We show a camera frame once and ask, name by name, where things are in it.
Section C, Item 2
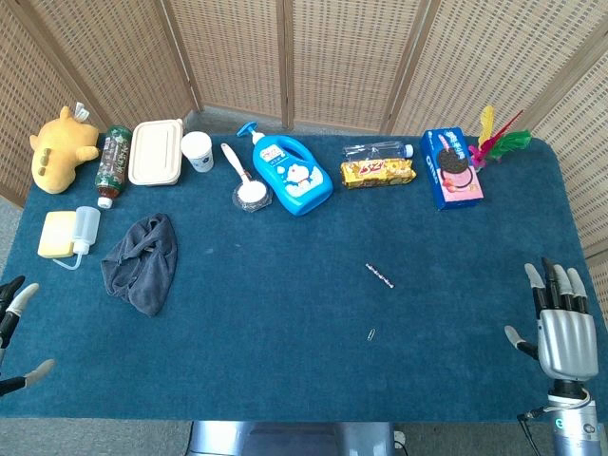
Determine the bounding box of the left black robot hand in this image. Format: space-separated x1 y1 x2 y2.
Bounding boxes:
0 275 57 397

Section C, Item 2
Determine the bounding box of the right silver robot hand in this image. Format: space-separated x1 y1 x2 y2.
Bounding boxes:
503 256 599 382

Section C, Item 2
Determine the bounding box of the small silver metal tool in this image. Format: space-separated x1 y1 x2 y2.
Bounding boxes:
365 262 397 290

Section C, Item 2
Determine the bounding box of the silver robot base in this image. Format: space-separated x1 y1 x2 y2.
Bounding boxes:
185 420 396 456

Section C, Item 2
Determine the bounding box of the yellow sponge block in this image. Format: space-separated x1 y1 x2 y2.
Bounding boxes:
37 210 78 259

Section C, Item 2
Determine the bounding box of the clear squeeze wash bottle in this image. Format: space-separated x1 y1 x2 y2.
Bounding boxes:
51 205 102 272

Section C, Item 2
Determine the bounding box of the dark grey cloth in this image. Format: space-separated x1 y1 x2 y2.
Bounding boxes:
100 213 179 318

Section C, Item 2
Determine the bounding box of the yellow plush toy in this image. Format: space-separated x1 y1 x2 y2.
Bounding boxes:
28 102 101 195

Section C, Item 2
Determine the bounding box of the green tea drink bottle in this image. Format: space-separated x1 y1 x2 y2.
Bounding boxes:
94 124 134 209

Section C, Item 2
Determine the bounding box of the beige lidded lunch box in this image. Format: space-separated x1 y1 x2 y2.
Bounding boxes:
127 118 185 187

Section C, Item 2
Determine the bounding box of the blue Oreo cookie box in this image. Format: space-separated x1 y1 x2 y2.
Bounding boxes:
420 125 486 212

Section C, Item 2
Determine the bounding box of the colourful feather shuttlecock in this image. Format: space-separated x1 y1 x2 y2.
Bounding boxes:
467 104 533 170

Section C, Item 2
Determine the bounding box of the white paper cup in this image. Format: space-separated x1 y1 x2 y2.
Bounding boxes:
180 130 215 173

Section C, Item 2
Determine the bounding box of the yellow biscuit packet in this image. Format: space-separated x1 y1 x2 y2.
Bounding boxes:
339 158 418 190

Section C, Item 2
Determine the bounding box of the clear plastic water bottle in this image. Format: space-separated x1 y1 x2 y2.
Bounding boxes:
342 141 415 161

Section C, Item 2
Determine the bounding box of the blue table carpet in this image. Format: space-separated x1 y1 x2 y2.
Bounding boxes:
0 134 608 423

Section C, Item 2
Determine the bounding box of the blue detergent pump bottle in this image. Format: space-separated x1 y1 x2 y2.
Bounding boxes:
236 122 334 218

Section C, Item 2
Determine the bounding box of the woven bamboo folding screen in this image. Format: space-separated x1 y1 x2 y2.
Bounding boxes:
0 0 608 314

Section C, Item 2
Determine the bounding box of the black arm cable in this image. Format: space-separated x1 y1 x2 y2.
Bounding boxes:
516 406 552 456

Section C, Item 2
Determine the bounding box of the white handled dish brush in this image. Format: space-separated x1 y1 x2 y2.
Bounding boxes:
219 142 275 215

